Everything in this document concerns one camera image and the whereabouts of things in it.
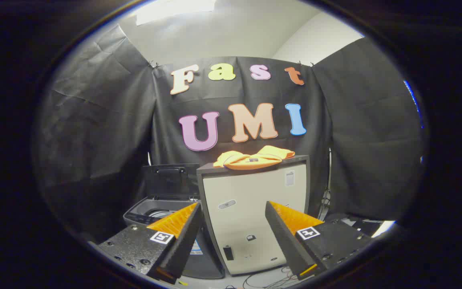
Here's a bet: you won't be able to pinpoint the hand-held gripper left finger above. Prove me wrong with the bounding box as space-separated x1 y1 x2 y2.
97 202 204 285

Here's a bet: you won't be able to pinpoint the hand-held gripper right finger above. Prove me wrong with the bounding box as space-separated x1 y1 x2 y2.
265 201 373 281

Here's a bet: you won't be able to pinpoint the grey washing machine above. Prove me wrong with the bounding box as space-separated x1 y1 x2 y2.
124 197 226 280

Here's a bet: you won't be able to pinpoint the orange garment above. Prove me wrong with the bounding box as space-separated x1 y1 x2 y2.
213 145 296 171

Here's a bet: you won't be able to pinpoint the metal stand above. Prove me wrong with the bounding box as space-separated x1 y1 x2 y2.
318 148 333 221

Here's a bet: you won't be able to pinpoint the white cabinet with dark top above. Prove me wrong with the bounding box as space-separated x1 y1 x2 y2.
196 155 311 277

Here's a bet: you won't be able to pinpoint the dark floor equipment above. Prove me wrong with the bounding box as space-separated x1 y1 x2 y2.
326 214 396 238

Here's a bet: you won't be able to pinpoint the black backdrop cloth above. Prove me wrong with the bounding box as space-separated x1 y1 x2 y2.
34 24 425 241

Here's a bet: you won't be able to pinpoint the floor cables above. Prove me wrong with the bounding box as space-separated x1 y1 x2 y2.
225 266 308 289

